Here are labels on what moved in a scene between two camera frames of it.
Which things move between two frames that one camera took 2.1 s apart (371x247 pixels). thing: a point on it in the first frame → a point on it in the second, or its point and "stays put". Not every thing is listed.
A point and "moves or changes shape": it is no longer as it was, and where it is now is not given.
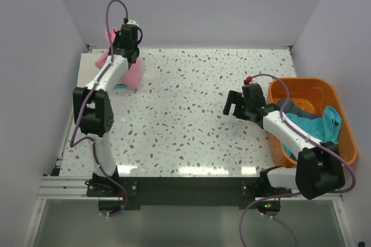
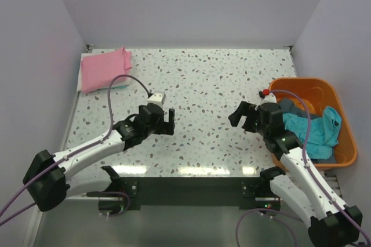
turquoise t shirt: [324, 129] stays put
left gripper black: [117, 37] → [165, 126]
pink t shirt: [130, 77] moves or changes shape
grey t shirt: [291, 108] stays put
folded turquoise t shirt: [120, 86] stays put
